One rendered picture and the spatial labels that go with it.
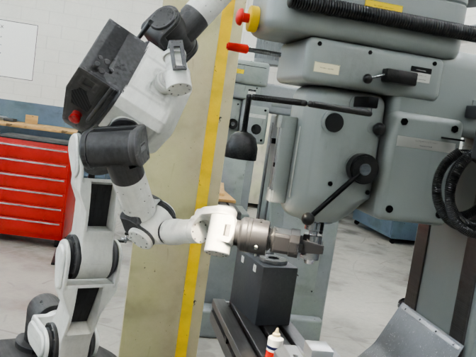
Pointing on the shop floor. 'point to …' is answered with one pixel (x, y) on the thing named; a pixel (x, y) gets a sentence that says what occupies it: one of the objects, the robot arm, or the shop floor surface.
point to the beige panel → (184, 202)
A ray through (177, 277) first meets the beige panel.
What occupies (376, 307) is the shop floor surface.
